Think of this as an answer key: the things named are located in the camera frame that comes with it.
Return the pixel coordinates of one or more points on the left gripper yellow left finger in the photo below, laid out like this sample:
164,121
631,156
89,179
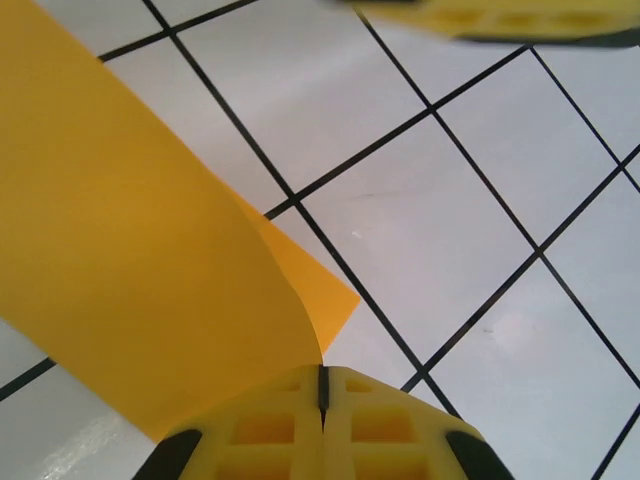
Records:
260,435

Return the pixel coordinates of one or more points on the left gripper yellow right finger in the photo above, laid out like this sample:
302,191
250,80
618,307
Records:
395,435

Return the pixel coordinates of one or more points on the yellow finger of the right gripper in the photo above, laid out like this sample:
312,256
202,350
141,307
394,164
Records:
500,17

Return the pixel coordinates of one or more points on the yellow paper sheet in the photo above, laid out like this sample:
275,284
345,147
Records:
125,225

